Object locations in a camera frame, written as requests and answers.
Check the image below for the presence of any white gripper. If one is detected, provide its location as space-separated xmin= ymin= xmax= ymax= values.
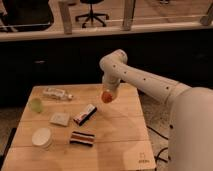
xmin=102 ymin=78 xmax=120 ymax=101

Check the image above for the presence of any red apple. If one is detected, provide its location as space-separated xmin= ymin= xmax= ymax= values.
xmin=101 ymin=91 xmax=113 ymax=103

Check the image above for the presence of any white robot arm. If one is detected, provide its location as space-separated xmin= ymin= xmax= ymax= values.
xmin=99 ymin=49 xmax=213 ymax=171

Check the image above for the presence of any green plastic cup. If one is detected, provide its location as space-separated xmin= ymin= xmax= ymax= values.
xmin=28 ymin=98 xmax=43 ymax=113

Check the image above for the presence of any white paper cup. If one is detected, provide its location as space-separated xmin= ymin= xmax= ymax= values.
xmin=32 ymin=128 xmax=52 ymax=148

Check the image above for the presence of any white square sponge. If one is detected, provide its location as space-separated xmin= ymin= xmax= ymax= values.
xmin=50 ymin=113 xmax=70 ymax=126

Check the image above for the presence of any black office chair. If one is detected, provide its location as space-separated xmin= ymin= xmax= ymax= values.
xmin=75 ymin=0 xmax=109 ymax=28

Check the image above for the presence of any black power cable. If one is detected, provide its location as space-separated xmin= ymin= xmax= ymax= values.
xmin=146 ymin=124 xmax=171 ymax=164

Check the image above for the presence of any wooden post middle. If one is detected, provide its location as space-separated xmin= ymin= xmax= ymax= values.
xmin=122 ymin=0 xmax=136 ymax=31

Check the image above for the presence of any wooden post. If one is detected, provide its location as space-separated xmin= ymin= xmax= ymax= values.
xmin=122 ymin=0 xmax=136 ymax=31
xmin=200 ymin=2 xmax=213 ymax=26
xmin=58 ymin=0 xmax=72 ymax=34

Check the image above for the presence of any wooden post left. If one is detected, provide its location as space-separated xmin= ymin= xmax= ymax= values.
xmin=58 ymin=0 xmax=72 ymax=34

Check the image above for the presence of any wooden post right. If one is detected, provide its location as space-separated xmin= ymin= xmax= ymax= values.
xmin=200 ymin=2 xmax=213 ymax=26

